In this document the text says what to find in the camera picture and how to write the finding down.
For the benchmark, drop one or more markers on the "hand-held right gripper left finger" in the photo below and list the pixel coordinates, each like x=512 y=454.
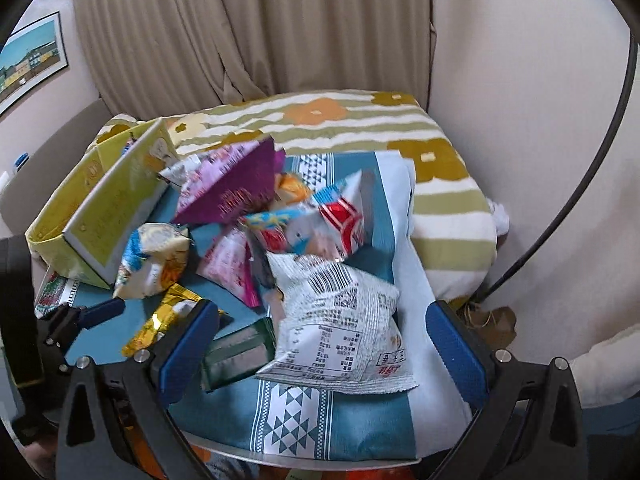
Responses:
x=187 y=355

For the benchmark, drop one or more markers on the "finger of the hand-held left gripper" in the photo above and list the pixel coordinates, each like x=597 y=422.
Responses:
x=105 y=311

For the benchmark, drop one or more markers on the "pink white snack packet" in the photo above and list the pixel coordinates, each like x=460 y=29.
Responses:
x=197 y=172

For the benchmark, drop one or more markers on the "yellow-green cardboard box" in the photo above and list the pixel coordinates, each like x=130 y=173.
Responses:
x=115 y=195

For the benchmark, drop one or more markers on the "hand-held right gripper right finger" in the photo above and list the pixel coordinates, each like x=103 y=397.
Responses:
x=457 y=355

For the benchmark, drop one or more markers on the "framed picture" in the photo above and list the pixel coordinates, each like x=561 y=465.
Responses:
x=30 y=65

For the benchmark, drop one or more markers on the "cream cushion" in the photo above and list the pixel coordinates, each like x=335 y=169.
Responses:
x=610 y=365

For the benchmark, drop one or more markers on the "red white printed packet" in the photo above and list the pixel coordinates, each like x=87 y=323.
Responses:
x=52 y=295

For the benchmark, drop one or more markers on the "beige curtain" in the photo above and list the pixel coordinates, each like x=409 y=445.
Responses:
x=250 y=35

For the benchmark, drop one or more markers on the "teal patterned cloth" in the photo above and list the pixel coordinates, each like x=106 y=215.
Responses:
x=350 y=425

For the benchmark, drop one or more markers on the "blue white bottle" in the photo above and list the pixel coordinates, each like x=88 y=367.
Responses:
x=21 y=160

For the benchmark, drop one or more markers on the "purple snack packet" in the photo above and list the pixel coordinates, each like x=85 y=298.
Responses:
x=235 y=190

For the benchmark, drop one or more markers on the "white barcode snack packet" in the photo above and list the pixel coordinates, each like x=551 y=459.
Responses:
x=340 y=325

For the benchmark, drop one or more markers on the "green snack packet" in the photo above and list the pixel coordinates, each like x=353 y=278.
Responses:
x=240 y=350

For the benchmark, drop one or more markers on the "blue yellow snack packet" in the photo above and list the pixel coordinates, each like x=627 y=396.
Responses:
x=150 y=260

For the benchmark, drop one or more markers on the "blue orange cartoon snack packet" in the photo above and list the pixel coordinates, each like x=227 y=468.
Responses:
x=280 y=230

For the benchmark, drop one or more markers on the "red white snack packet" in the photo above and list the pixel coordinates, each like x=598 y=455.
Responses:
x=345 y=220

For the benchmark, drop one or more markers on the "floral striped blanket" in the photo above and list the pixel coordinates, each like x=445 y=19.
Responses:
x=350 y=130

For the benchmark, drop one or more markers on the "white crumpled cloth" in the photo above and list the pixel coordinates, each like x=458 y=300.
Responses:
x=500 y=220

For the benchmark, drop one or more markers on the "grey headboard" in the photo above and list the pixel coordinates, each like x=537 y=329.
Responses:
x=50 y=160

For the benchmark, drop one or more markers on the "gold snack packet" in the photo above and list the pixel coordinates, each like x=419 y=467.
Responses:
x=155 y=320

